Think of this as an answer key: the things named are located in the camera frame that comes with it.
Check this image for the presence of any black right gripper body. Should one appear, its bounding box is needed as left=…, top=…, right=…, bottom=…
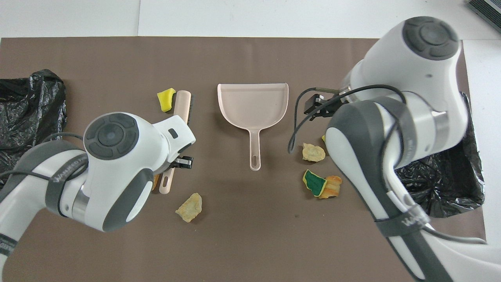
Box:
left=304, top=92, right=339, bottom=119

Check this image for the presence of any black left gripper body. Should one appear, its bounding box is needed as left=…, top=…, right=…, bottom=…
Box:
left=169, top=155, right=194, bottom=170

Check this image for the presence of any pale ridged pastry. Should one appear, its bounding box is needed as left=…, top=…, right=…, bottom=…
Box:
left=175, top=192, right=203, bottom=223

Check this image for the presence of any tan flaky pastry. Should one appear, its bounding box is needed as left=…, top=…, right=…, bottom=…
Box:
left=302, top=143, right=326, bottom=163

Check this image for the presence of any pink hand brush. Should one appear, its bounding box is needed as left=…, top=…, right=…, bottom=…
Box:
left=159, top=90, right=192, bottom=195

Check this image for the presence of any small yellow sponge piece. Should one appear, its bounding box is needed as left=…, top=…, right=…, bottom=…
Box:
left=157, top=88, right=177, bottom=113

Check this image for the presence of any pink plastic dustpan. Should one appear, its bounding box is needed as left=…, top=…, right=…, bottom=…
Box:
left=217, top=83, right=289, bottom=171

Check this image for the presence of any green and yellow sponge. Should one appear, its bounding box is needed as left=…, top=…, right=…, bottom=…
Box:
left=302, top=169, right=328, bottom=197

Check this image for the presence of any orange croissant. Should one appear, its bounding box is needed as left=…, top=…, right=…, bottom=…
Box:
left=319, top=175, right=343, bottom=199

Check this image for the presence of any open bin with black liner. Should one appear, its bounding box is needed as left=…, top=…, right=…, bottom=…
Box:
left=395, top=92, right=486, bottom=218

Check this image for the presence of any crumpled black bag covered bin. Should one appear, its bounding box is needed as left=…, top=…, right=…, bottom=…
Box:
left=0, top=69, right=67, bottom=188

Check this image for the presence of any brown paper table mat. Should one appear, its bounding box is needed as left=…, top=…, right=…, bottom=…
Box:
left=0, top=37, right=490, bottom=282

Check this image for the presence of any dark ribbed device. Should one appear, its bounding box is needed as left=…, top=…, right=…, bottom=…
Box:
left=468, top=0, right=501, bottom=34

